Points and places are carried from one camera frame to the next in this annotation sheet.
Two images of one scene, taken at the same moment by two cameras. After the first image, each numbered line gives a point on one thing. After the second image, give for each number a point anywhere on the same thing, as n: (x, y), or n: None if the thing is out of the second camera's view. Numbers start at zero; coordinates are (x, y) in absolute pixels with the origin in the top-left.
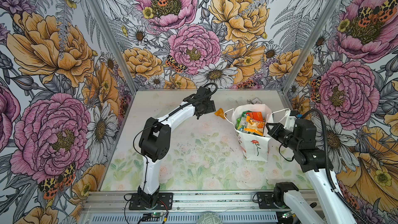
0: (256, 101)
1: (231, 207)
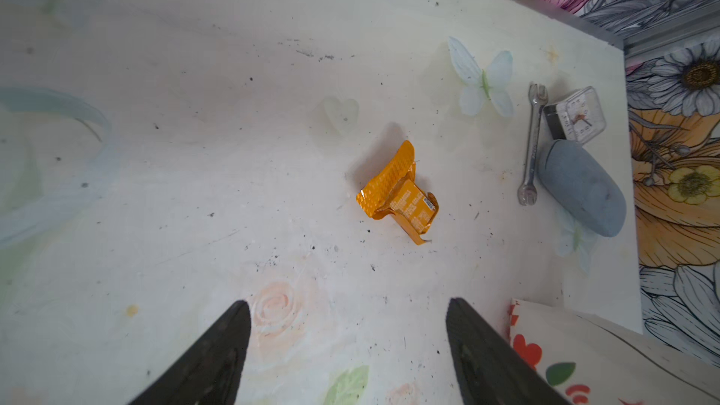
0: (578, 117)
1: None
